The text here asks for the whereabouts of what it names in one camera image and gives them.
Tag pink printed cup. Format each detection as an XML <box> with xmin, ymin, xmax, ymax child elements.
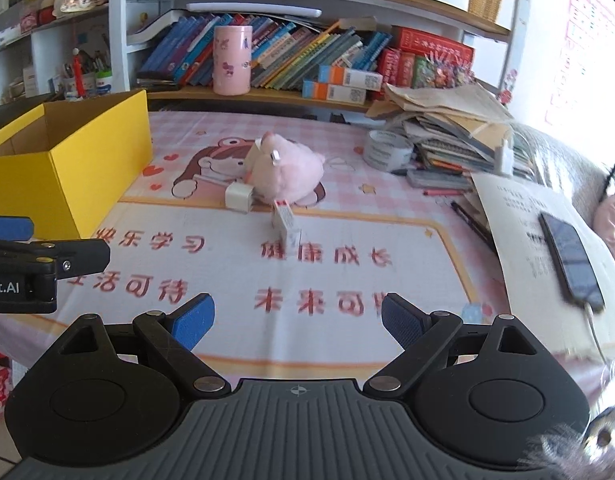
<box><xmin>212</xmin><ymin>25</ymin><xmax>253</xmax><ymax>96</ymax></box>

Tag small white orange carton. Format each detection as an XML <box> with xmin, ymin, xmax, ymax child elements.
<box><xmin>272</xmin><ymin>201</ymin><xmax>303</xmax><ymax>252</ymax></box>

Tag white charger cube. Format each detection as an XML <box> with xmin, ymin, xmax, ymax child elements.
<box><xmin>225</xmin><ymin>182</ymin><xmax>257</xmax><ymax>215</ymax></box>

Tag grey pencil case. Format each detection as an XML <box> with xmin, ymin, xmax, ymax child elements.
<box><xmin>406</xmin><ymin>168</ymin><xmax>471</xmax><ymax>191</ymax></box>

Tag clear tape roll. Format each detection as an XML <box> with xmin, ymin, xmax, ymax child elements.
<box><xmin>363</xmin><ymin>130</ymin><xmax>415</xmax><ymax>171</ymax></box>

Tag white cubby shelf unit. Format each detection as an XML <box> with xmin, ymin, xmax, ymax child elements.
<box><xmin>0</xmin><ymin>4</ymin><xmax>114</xmax><ymax>107</ymax></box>

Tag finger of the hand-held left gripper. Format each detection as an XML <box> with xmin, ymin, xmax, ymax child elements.
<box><xmin>0</xmin><ymin>238</ymin><xmax>111</xmax><ymax>279</ymax></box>
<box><xmin>0</xmin><ymin>216</ymin><xmax>35</xmax><ymax>242</ymax></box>

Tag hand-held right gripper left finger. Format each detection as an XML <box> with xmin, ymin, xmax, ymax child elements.
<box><xmin>55</xmin><ymin>293</ymin><xmax>233</xmax><ymax>397</ymax></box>

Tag red tassel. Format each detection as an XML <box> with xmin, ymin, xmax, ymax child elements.
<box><xmin>72</xmin><ymin>47</ymin><xmax>87</xmax><ymax>99</ymax></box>

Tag orange white long box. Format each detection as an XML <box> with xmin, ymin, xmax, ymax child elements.
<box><xmin>302</xmin><ymin>80</ymin><xmax>368</xmax><ymax>106</ymax></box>
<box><xmin>317</xmin><ymin>65</ymin><xmax>383</xmax><ymax>89</ymax></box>

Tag white lamp bar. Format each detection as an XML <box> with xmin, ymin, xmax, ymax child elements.
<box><xmin>185</xmin><ymin>2</ymin><xmax>323</xmax><ymax>19</ymax></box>

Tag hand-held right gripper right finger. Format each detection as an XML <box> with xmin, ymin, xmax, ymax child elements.
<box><xmin>362</xmin><ymin>293</ymin><xmax>541</xmax><ymax>397</ymax></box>

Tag desktop with pink printed cloth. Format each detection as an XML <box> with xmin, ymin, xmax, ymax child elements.
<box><xmin>0</xmin><ymin>110</ymin><xmax>605</xmax><ymax>401</ymax></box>

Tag black smartphone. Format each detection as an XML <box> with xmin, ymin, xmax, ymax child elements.
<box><xmin>539</xmin><ymin>212</ymin><xmax>607</xmax><ymax>312</ymax></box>

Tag fluffy grey charm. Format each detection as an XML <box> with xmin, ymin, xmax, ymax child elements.
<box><xmin>527</xmin><ymin>405</ymin><xmax>615</xmax><ymax>480</ymax></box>

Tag pink plush pig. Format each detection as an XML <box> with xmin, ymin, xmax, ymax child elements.
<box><xmin>245</xmin><ymin>131</ymin><xmax>325</xmax><ymax>207</ymax></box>

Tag row of colourful books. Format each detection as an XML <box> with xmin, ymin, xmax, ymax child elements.
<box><xmin>136</xmin><ymin>12</ymin><xmax>394</xmax><ymax>92</ymax></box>

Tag pile of papers and notebooks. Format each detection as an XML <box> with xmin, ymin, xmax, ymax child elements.
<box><xmin>366</xmin><ymin>80</ymin><xmax>531</xmax><ymax>177</ymax></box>

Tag red thick books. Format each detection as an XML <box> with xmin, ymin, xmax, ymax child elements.
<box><xmin>377</xmin><ymin>26</ymin><xmax>476</xmax><ymax>92</ymax></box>

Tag white framed desk bookshelf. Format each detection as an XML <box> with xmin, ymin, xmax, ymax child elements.
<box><xmin>108</xmin><ymin>0</ymin><xmax>524</xmax><ymax>117</ymax></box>

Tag yellow cardboard box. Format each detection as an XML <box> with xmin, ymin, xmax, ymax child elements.
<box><xmin>0</xmin><ymin>89</ymin><xmax>154</xmax><ymax>242</ymax></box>

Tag black pen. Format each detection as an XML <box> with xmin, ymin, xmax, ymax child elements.
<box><xmin>450</xmin><ymin>200</ymin><xmax>497</xmax><ymax>252</ymax></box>

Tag white printed paper sheet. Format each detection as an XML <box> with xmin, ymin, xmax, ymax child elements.
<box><xmin>470</xmin><ymin>172</ymin><xmax>611</xmax><ymax>358</ymax></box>

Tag wall poster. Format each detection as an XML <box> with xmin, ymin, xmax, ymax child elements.
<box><xmin>546</xmin><ymin>0</ymin><xmax>615</xmax><ymax>132</ymax></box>

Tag white charging cable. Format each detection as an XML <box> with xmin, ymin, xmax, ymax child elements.
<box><xmin>581</xmin><ymin>304</ymin><xmax>608</xmax><ymax>358</ymax></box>

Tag white carton red label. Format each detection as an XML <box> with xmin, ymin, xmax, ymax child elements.
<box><xmin>22</xmin><ymin>62</ymin><xmax>39</xmax><ymax>97</ymax></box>

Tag grey covered sofa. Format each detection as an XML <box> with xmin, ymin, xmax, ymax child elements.
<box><xmin>507</xmin><ymin>120</ymin><xmax>615</xmax><ymax>366</ymax></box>

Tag pen holder with pens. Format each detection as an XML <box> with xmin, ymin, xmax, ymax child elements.
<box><xmin>62</xmin><ymin>55</ymin><xmax>99</xmax><ymax>97</ymax></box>

